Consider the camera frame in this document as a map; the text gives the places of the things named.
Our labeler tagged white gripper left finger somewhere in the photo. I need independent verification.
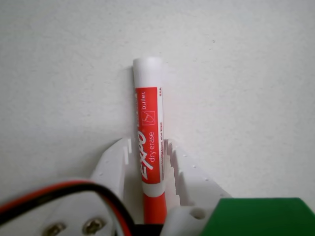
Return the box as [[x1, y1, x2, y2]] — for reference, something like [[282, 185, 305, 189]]
[[0, 137, 135, 236]]

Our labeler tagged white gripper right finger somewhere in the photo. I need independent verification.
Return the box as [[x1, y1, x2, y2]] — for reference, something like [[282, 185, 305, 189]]
[[159, 139, 233, 236]]

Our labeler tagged red Expo marker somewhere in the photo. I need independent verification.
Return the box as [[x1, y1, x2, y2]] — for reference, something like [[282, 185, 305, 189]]
[[132, 57, 168, 225]]

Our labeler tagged red black servo wire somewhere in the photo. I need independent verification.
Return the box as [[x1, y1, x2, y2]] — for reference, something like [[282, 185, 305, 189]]
[[0, 180, 136, 236]]

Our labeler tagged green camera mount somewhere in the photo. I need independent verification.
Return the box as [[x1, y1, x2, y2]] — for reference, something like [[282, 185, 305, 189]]
[[199, 197, 315, 236]]

